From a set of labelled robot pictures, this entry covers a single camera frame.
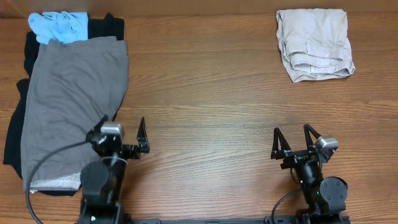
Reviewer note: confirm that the beige khaki shorts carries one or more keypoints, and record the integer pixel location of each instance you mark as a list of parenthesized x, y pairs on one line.
[(314, 44)]

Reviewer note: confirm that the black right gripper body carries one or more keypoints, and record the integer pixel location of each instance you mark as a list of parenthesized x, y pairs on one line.
[(295, 157)]

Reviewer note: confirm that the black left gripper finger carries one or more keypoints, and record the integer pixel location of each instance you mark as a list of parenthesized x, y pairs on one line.
[(142, 138), (96, 129)]

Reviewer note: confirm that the grey shorts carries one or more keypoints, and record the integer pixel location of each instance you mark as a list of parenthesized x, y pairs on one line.
[(71, 88)]

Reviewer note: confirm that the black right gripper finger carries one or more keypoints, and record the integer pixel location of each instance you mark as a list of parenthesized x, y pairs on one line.
[(309, 132), (280, 147)]

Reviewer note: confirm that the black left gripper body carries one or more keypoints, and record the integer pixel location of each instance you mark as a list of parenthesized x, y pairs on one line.
[(130, 152)]

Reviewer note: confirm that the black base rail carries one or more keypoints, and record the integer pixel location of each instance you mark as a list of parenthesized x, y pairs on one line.
[(265, 220)]

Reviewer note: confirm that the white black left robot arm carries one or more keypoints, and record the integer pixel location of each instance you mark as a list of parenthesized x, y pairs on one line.
[(102, 180)]

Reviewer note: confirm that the light blue garment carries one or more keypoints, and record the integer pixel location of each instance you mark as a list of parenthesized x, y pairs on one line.
[(64, 27)]

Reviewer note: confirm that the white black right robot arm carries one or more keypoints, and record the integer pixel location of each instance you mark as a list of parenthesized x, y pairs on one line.
[(324, 197)]

